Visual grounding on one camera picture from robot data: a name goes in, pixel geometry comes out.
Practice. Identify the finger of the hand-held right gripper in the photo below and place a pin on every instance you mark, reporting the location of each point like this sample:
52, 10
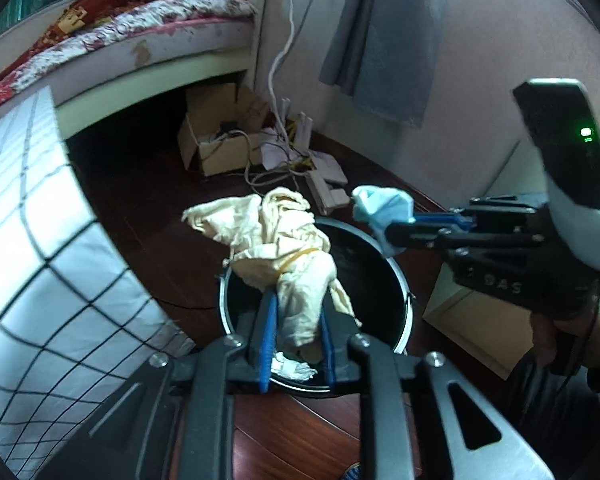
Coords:
420, 236
437, 218

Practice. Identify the white crumpled paper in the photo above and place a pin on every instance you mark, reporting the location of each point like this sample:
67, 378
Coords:
290, 367

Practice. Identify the black round trash bin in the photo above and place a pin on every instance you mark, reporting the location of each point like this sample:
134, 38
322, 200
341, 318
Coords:
360, 265

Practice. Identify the white router with antennas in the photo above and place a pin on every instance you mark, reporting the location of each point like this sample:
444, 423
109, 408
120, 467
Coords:
302, 132

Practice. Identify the cream cloth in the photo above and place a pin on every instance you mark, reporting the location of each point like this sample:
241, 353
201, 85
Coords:
290, 240

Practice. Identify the floral bed mattress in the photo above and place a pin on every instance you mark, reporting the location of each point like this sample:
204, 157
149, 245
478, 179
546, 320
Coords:
130, 22

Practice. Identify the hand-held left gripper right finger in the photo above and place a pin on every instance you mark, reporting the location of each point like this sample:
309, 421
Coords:
328, 355

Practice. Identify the grey-blue curtain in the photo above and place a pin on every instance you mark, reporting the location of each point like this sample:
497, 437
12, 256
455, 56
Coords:
385, 35

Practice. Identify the white checked table cover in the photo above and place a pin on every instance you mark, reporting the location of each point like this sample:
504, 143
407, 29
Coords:
55, 260

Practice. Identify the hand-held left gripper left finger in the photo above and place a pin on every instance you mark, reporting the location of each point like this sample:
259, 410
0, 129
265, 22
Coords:
266, 345

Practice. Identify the red patterned blanket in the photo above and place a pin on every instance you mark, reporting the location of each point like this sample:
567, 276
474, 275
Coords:
85, 10

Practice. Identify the white small boxes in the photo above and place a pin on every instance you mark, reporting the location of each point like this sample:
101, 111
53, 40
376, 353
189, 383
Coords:
327, 180

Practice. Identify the person's right hand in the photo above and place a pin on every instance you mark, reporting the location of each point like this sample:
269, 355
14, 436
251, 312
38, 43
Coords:
542, 335

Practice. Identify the cream bed frame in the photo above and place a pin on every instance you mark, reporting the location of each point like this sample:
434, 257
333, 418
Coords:
145, 77

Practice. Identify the light blue cloth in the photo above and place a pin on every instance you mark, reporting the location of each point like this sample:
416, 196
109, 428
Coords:
380, 205

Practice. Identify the open cardboard box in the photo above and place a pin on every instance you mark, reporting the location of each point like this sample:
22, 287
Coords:
230, 152

